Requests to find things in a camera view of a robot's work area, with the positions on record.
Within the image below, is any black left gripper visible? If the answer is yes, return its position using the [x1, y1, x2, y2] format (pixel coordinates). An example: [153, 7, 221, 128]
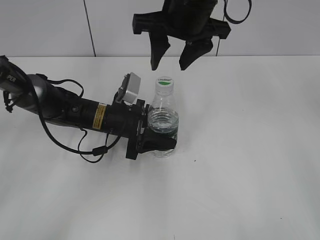
[106, 99, 177, 160]

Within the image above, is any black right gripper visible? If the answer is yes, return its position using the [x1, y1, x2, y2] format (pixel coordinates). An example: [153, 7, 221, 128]
[132, 0, 231, 71]

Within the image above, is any clear cestbon water bottle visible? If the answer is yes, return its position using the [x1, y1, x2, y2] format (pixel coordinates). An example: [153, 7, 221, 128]
[147, 76, 180, 159]

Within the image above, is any white green bottle cap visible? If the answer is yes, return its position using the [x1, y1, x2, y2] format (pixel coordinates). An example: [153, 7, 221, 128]
[155, 76, 174, 94]

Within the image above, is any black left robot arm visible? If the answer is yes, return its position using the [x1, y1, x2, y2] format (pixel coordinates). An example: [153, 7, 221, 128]
[0, 56, 177, 160]

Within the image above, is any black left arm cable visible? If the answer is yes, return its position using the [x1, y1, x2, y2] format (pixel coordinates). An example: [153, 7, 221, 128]
[2, 74, 121, 164]

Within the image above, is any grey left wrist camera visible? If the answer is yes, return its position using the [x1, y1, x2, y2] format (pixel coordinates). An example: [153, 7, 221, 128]
[114, 72, 141, 104]

